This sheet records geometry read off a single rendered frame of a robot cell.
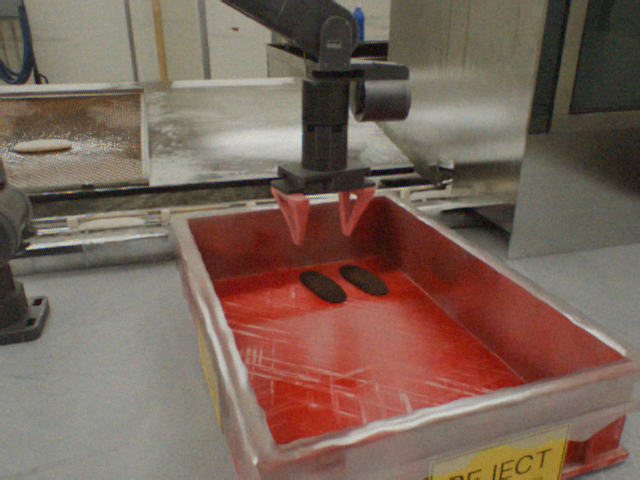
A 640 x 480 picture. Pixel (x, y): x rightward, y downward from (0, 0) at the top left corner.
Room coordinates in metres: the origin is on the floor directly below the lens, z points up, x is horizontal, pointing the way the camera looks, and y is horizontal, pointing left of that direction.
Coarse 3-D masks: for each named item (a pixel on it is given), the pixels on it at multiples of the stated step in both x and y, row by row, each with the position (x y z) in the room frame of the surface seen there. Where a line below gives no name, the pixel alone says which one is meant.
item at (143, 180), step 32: (0, 96) 1.34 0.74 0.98; (32, 96) 1.35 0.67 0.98; (64, 96) 1.37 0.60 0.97; (96, 96) 1.38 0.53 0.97; (128, 96) 1.39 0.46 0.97; (0, 128) 1.17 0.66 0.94; (64, 128) 1.18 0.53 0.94; (128, 128) 1.20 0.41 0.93; (32, 160) 1.02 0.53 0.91; (64, 160) 1.03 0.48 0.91; (32, 192) 0.90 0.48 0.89
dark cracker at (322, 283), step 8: (304, 272) 0.72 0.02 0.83; (312, 272) 0.71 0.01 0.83; (304, 280) 0.69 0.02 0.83; (312, 280) 0.69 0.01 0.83; (320, 280) 0.68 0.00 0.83; (328, 280) 0.69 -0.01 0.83; (312, 288) 0.67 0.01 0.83; (320, 288) 0.66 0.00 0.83; (328, 288) 0.66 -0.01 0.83; (336, 288) 0.66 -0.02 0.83; (320, 296) 0.65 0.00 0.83; (328, 296) 0.65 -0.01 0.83; (336, 296) 0.65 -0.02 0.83; (344, 296) 0.65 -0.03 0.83
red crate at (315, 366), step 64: (384, 256) 0.79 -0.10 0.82; (256, 320) 0.60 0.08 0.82; (320, 320) 0.60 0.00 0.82; (384, 320) 0.60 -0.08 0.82; (448, 320) 0.60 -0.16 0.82; (256, 384) 0.47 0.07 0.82; (320, 384) 0.47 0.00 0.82; (384, 384) 0.47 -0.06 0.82; (448, 384) 0.47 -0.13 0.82; (512, 384) 0.47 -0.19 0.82; (576, 448) 0.36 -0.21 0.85
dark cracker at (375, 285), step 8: (344, 272) 0.72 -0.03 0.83; (352, 272) 0.71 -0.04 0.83; (360, 272) 0.71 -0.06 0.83; (368, 272) 0.71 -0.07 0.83; (352, 280) 0.69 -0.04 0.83; (360, 280) 0.69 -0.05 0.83; (368, 280) 0.68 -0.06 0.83; (376, 280) 0.68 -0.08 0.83; (360, 288) 0.68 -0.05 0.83; (368, 288) 0.67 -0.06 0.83; (376, 288) 0.67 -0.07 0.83; (384, 288) 0.67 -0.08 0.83
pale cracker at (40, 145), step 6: (18, 144) 1.07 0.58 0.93; (24, 144) 1.07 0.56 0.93; (30, 144) 1.07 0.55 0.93; (36, 144) 1.07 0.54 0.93; (42, 144) 1.07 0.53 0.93; (48, 144) 1.07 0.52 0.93; (54, 144) 1.08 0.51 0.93; (60, 144) 1.08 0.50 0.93; (66, 144) 1.09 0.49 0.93; (18, 150) 1.06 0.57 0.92; (24, 150) 1.06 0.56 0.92; (30, 150) 1.06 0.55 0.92; (36, 150) 1.06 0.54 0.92; (42, 150) 1.06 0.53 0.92
